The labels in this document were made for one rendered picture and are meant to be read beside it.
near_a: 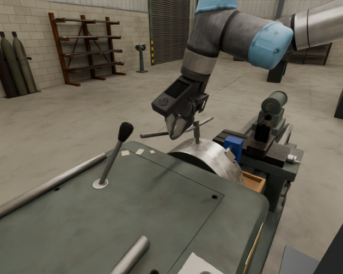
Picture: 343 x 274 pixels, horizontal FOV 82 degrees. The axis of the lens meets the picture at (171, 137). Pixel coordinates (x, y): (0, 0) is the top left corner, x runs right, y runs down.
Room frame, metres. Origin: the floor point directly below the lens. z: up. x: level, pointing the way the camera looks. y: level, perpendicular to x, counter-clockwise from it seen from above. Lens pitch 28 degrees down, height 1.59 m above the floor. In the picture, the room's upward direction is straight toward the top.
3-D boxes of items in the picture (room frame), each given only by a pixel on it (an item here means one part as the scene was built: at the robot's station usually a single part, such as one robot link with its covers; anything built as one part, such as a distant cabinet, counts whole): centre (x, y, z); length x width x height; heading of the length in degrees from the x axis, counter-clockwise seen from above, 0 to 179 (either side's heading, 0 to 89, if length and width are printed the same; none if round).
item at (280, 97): (1.56, -0.84, 1.01); 0.30 x 0.20 x 0.29; 143
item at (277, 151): (1.09, -0.50, 0.95); 0.43 x 0.18 x 0.04; 53
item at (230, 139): (0.88, -0.31, 1.00); 0.08 x 0.06 x 0.23; 53
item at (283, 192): (0.98, -0.69, 0.73); 0.27 x 0.12 x 0.27; 143
